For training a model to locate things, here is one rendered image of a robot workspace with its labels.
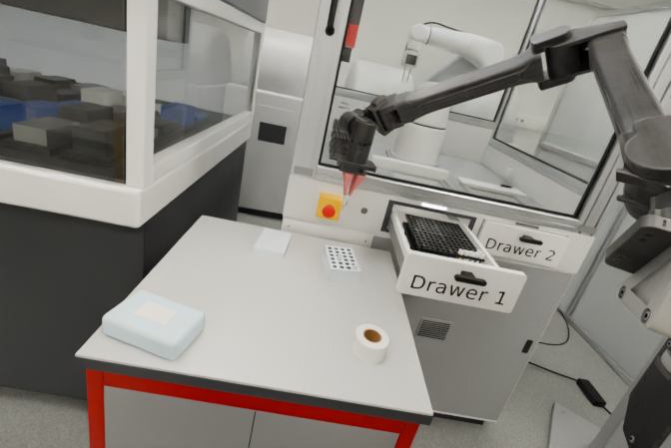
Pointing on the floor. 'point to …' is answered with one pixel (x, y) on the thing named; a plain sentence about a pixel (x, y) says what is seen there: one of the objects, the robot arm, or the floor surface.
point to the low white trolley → (261, 353)
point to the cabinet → (466, 333)
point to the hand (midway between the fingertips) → (347, 193)
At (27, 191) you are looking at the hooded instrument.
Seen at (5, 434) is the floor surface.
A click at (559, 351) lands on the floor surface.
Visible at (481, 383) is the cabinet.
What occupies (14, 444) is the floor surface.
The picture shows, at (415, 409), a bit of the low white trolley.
